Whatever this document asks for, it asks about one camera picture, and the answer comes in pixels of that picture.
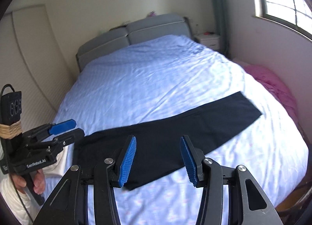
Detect black dress pants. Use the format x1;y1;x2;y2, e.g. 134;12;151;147
73;92;262;191

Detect left human hand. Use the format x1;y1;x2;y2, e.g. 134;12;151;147
11;169;46;194

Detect cream folded cloth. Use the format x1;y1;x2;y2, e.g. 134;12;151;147
43;147;68;177

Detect cream wardrobe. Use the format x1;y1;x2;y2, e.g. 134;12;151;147
1;5;74;130

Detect light blue striped bed sheet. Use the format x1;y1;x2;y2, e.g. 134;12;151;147
40;34;309;225

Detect pink blanket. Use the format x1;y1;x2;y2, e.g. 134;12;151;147
233;59;299;126

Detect grey padded headboard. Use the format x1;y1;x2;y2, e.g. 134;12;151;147
76;14;193;71

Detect white nightstand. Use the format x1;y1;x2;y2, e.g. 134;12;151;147
195;34;220;51

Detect green curtain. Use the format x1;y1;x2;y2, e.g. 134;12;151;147
211;0;230;58

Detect black cable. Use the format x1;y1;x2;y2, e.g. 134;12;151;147
0;83;35;223

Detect window with white frame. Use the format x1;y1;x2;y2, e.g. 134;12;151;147
254;0;311;40

